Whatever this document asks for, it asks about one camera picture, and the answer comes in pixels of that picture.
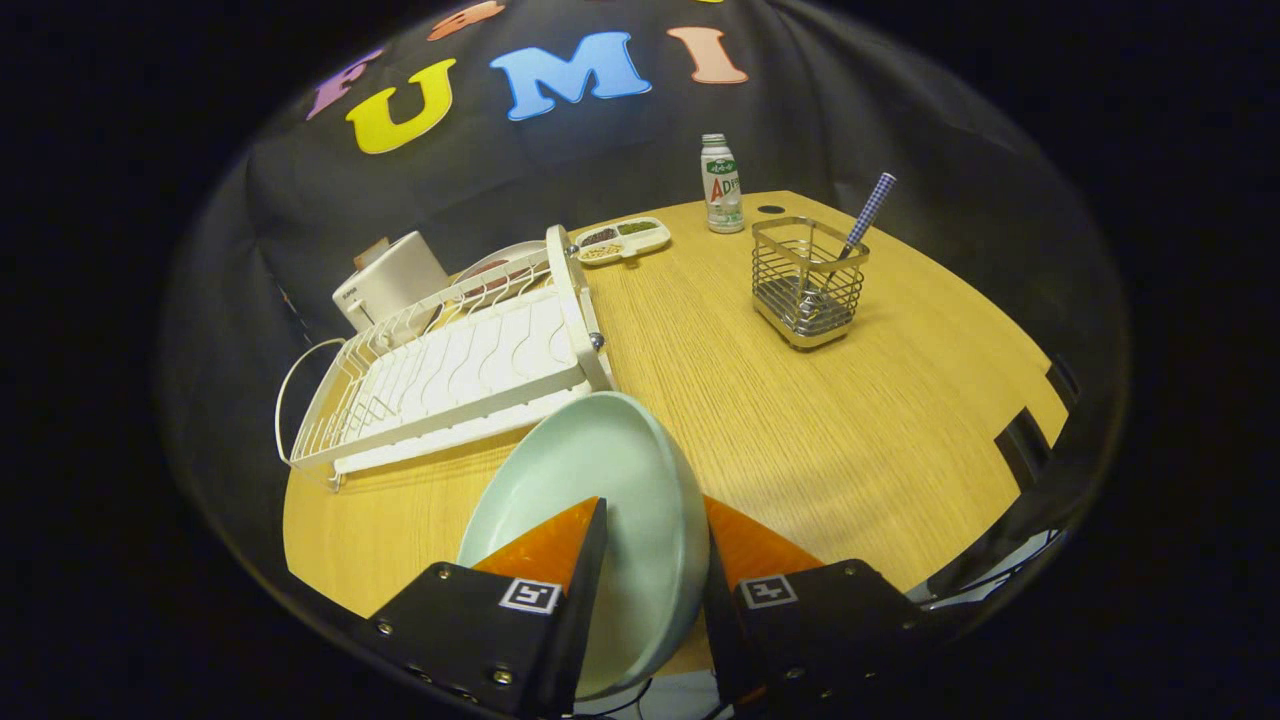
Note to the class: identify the black backdrop cloth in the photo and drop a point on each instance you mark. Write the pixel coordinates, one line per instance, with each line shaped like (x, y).
(850, 100)

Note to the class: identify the white drink bottle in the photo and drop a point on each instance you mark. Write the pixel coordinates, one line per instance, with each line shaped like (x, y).
(722, 190)

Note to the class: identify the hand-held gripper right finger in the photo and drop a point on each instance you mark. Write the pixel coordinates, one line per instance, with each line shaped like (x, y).
(720, 640)

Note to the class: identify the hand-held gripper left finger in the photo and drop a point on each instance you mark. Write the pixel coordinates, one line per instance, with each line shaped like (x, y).
(590, 560)

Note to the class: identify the black chair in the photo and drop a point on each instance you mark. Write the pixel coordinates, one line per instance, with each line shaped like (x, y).
(1063, 382)

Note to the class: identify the white divided bean dish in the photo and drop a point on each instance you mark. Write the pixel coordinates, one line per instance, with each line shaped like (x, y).
(655, 240)

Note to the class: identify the small white round plate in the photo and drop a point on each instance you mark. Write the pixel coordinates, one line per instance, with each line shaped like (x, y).
(500, 255)

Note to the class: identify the white toaster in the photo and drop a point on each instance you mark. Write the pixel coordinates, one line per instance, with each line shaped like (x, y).
(400, 280)

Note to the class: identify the pale green plate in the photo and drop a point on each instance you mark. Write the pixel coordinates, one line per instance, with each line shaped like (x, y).
(600, 460)

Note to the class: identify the brown toast slice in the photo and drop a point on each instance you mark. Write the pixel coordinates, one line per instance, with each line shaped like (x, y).
(372, 252)

